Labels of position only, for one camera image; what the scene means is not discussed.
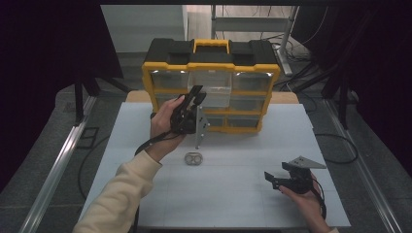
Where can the yellow black organizer cabinet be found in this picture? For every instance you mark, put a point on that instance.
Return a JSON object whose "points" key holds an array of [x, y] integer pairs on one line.
{"points": [[210, 55]]}

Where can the black stand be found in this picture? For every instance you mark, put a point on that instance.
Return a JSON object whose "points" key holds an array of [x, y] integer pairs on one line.
{"points": [[78, 100], [343, 100]]}

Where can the clear plastic drawer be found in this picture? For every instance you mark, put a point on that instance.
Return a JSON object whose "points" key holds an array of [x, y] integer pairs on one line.
{"points": [[217, 93]]}

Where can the person's left hand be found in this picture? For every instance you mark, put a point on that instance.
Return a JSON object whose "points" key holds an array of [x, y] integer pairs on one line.
{"points": [[160, 126]]}

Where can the aluminium floor rail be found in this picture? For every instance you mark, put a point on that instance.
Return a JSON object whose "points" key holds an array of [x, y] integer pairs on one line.
{"points": [[359, 165], [58, 165]]}

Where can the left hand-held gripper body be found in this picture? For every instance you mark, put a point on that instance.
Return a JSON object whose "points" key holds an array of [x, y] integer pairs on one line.
{"points": [[186, 121]]}

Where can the person's right hand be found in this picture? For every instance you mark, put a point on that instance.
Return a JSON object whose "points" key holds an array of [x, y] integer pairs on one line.
{"points": [[309, 204]]}

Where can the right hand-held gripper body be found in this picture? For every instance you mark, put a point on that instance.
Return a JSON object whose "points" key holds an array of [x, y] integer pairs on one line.
{"points": [[301, 163]]}

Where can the grey metal frame stand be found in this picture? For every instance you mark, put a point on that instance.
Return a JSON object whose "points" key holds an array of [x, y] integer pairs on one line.
{"points": [[249, 24]]}

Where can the dark curtain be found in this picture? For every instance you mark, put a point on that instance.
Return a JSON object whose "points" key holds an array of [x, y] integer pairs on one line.
{"points": [[372, 64], [39, 64]]}

